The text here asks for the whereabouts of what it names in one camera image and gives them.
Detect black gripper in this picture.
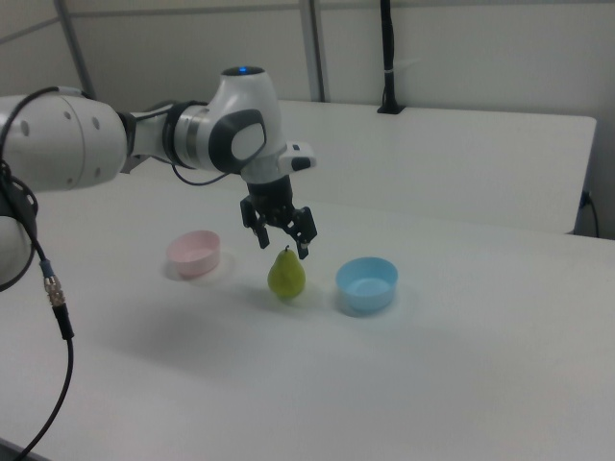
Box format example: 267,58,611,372
239,174,320,261

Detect green pear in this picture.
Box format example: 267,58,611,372
266,245,308,302

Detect pink plastic bowl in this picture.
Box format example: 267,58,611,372
165,230,223,280

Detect blue plastic bowl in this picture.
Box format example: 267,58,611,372
334,256,400,319

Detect white rectangular table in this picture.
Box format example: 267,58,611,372
125,99,599,236

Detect black clamped pole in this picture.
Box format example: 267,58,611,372
376,0,407,115

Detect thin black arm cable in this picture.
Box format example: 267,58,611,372
169,160,228,186

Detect black cable with metal connector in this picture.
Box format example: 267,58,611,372
0,85,93,461

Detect black cable at table edge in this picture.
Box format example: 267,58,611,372
580,190,602,238

